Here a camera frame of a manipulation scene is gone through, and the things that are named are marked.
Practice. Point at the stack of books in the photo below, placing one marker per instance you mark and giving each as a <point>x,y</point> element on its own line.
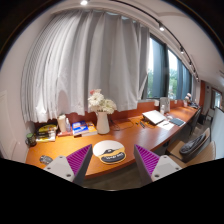
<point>46,133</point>

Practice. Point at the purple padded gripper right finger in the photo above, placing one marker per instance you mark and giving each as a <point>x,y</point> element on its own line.
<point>153,167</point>

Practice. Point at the blue box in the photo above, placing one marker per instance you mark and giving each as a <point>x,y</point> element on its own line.
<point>79,128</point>

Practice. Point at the white pleated curtain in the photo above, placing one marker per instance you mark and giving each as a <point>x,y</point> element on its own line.
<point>78,51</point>

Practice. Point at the small clear bottle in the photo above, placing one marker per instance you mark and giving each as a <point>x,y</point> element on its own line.
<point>68,127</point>

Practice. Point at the white round mouse pad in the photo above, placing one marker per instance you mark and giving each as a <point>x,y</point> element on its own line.
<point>109,152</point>

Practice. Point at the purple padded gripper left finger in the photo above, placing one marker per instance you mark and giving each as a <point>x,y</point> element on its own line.
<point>73,167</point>

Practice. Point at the dark tablet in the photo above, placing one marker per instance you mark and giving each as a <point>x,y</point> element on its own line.
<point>177,121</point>

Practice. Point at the white and pink flowers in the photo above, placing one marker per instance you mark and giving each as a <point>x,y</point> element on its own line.
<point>98,103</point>

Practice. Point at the white paper sheet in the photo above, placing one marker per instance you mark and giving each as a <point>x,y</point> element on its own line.
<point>166,125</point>

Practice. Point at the dark glass jar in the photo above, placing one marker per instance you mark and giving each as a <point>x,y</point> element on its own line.
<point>30,140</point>

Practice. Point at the white ceramic vase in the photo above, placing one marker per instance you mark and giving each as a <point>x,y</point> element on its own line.
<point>102,123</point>

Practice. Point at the wooden chair with cushion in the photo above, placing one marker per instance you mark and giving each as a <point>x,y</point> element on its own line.
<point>198,150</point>

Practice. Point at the silver laptop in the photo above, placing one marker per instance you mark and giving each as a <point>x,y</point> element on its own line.
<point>154,116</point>

